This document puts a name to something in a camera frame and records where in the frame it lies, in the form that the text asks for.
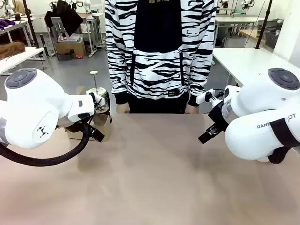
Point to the short black post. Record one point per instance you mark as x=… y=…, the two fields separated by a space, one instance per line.
x=44 y=45

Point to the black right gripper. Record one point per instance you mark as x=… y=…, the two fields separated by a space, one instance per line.
x=219 y=116

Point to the white side table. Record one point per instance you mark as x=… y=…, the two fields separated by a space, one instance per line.
x=21 y=57

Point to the large white table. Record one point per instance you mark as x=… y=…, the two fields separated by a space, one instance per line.
x=246 y=61

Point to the person's left hand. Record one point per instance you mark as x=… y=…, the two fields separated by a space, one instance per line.
x=192 y=109

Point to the black tripod pole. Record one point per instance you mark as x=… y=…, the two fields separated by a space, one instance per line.
x=29 y=21
x=264 y=23

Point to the person's right forearm zebra sleeve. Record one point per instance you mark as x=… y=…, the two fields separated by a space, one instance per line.
x=119 y=82

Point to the person's left forearm zebra sleeve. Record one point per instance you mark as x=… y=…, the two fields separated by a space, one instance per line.
x=199 y=82

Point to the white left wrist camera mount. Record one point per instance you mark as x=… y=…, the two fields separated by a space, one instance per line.
x=98 y=98

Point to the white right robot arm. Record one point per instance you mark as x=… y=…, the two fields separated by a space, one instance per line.
x=257 y=100

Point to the purple cloth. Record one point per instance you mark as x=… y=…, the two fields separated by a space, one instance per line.
x=7 y=23

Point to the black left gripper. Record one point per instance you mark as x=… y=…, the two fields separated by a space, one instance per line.
x=77 y=126

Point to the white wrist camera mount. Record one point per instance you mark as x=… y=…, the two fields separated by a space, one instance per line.
x=201 y=98
x=98 y=98

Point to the glass french press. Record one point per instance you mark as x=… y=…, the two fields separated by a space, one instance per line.
x=106 y=104

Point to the brown cardboard flap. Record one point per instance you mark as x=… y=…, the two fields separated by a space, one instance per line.
x=80 y=90

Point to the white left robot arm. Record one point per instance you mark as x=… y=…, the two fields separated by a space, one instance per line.
x=35 y=105

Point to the small cardboard box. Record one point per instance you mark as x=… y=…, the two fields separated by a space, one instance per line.
x=104 y=127

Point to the white background table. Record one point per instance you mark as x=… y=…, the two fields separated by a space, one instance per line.
x=234 y=19

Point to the grey metal frame table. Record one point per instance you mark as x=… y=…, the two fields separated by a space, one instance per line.
x=91 y=17

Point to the brown furry object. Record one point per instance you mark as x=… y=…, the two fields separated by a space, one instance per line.
x=11 y=49

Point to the person's right hand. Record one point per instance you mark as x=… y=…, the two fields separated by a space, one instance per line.
x=123 y=109

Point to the white chair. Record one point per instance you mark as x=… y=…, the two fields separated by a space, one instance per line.
x=234 y=42

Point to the black hanging cloth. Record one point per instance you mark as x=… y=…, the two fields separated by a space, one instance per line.
x=65 y=16

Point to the person in zebra hoodie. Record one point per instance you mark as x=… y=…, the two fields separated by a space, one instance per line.
x=159 y=65

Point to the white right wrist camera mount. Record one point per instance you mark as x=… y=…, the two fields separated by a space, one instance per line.
x=201 y=98

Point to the brown cardboard box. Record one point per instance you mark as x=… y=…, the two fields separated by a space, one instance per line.
x=70 y=48

